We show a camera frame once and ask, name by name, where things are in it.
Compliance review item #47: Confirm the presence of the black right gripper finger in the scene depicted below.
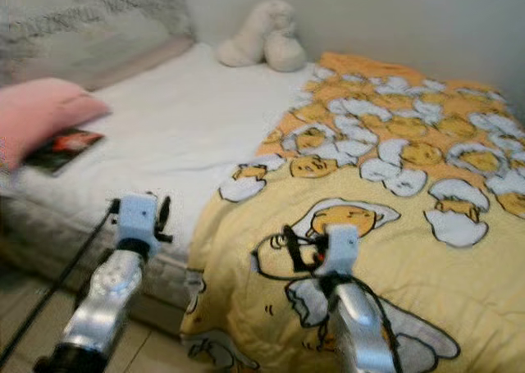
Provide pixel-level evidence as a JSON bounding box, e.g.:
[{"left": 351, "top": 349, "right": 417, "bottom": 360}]
[{"left": 281, "top": 224, "right": 305, "bottom": 269}]

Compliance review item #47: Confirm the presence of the dark comic book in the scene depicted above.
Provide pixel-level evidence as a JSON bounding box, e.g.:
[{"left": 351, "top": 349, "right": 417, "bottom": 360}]
[{"left": 23, "top": 129, "right": 106, "bottom": 177}]

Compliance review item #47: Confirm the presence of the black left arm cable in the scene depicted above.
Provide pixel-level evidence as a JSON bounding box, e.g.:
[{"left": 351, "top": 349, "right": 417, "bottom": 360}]
[{"left": 0, "top": 199, "right": 124, "bottom": 367}]

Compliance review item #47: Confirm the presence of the pink pillow with fist print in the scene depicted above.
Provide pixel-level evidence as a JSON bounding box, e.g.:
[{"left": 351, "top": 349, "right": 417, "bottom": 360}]
[{"left": 0, "top": 78, "right": 112, "bottom": 173}]

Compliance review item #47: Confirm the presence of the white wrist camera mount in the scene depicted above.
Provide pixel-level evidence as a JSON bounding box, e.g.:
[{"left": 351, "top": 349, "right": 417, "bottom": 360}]
[
  {"left": 113, "top": 193, "right": 161, "bottom": 255},
  {"left": 312, "top": 224, "right": 362, "bottom": 277}
]

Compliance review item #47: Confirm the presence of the yellow cartoon egg blanket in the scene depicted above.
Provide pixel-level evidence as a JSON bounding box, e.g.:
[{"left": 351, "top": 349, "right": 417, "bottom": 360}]
[{"left": 180, "top": 52, "right": 525, "bottom": 373}]

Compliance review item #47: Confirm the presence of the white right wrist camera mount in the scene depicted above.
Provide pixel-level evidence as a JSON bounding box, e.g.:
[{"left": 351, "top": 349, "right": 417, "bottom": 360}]
[{"left": 312, "top": 224, "right": 362, "bottom": 277}]

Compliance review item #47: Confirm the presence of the beige plush toy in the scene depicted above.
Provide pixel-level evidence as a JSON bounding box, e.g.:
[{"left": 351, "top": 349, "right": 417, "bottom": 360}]
[{"left": 216, "top": 0, "right": 308, "bottom": 73}]

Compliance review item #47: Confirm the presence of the white quilted mattress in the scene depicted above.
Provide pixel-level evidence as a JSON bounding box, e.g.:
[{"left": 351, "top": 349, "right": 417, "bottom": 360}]
[{"left": 0, "top": 43, "right": 321, "bottom": 308}]

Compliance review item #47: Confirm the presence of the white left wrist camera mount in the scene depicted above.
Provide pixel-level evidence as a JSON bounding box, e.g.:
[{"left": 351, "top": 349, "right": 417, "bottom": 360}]
[{"left": 113, "top": 193, "right": 161, "bottom": 255}]

